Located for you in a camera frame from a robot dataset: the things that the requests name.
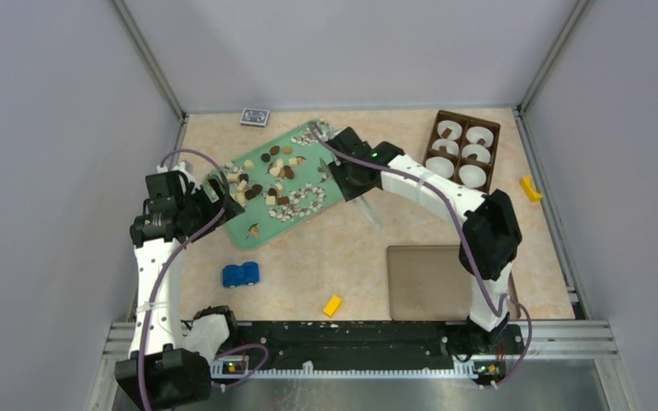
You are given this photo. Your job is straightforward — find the white cup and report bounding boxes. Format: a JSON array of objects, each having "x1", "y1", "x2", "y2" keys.
[
  {"x1": 458, "y1": 164, "x2": 488, "y2": 188},
  {"x1": 425, "y1": 157, "x2": 455, "y2": 179},
  {"x1": 461, "y1": 144, "x2": 492, "y2": 164},
  {"x1": 465, "y1": 126, "x2": 494, "y2": 148},
  {"x1": 436, "y1": 120, "x2": 464, "y2": 140}
]

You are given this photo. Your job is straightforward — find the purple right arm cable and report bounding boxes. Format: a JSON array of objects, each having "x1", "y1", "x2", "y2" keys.
[{"x1": 308, "y1": 122, "x2": 533, "y2": 390}]

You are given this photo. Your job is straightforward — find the yellow block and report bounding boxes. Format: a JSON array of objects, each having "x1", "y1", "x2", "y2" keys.
[
  {"x1": 322, "y1": 295, "x2": 343, "y2": 318},
  {"x1": 519, "y1": 176, "x2": 543, "y2": 203}
]

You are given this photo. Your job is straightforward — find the white cup lower left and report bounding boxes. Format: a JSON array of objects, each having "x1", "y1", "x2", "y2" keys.
[{"x1": 425, "y1": 157, "x2": 455, "y2": 179}]

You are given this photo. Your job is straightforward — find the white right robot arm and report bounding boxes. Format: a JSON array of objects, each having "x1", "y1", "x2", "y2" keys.
[{"x1": 312, "y1": 128, "x2": 522, "y2": 353}]

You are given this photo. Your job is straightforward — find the white cup lower right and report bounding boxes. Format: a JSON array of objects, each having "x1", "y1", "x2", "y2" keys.
[{"x1": 458, "y1": 164, "x2": 488, "y2": 188}]

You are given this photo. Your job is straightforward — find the tan box lid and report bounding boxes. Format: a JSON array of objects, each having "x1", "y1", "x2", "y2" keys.
[{"x1": 386, "y1": 245, "x2": 520, "y2": 322}]

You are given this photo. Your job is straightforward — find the white cup top right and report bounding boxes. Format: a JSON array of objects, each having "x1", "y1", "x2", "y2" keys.
[{"x1": 465, "y1": 126, "x2": 494, "y2": 148}]

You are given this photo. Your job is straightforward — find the metal tweezers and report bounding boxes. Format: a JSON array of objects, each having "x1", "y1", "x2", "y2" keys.
[{"x1": 320, "y1": 159, "x2": 382, "y2": 229}]

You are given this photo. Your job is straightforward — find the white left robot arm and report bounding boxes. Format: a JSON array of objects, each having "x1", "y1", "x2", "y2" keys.
[{"x1": 115, "y1": 162, "x2": 243, "y2": 410}]

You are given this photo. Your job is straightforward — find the green plastic tray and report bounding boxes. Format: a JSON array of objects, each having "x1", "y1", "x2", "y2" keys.
[{"x1": 222, "y1": 119, "x2": 344, "y2": 250}]

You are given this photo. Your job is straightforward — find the brown chocolate box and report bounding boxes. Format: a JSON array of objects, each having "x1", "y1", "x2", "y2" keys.
[{"x1": 422, "y1": 110, "x2": 500, "y2": 194}]

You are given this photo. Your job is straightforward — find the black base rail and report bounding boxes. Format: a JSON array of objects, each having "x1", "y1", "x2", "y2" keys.
[{"x1": 221, "y1": 321, "x2": 524, "y2": 372}]

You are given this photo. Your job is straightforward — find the white cup middle right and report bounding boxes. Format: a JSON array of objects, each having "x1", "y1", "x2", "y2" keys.
[{"x1": 461, "y1": 144, "x2": 492, "y2": 164}]

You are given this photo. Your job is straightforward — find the playing card deck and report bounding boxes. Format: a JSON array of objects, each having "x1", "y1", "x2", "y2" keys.
[{"x1": 239, "y1": 108, "x2": 271, "y2": 128}]

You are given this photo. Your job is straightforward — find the blue toy car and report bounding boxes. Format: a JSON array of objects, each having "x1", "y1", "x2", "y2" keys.
[{"x1": 221, "y1": 261, "x2": 260, "y2": 288}]

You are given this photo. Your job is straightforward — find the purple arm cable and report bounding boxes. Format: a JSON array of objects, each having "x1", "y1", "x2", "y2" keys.
[
  {"x1": 308, "y1": 122, "x2": 533, "y2": 390},
  {"x1": 135, "y1": 148, "x2": 271, "y2": 411}
]

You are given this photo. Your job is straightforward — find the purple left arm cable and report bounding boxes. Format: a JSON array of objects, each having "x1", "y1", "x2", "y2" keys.
[{"x1": 135, "y1": 148, "x2": 271, "y2": 411}]

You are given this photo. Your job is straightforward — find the yellow block right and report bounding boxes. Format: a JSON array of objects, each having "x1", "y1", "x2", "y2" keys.
[{"x1": 519, "y1": 176, "x2": 543, "y2": 203}]

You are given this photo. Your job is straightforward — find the white cup top left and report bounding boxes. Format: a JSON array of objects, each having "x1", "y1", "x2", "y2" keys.
[{"x1": 436, "y1": 120, "x2": 464, "y2": 140}]

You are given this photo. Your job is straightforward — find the yellow block front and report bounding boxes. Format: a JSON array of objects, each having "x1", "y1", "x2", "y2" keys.
[{"x1": 322, "y1": 295, "x2": 343, "y2": 318}]

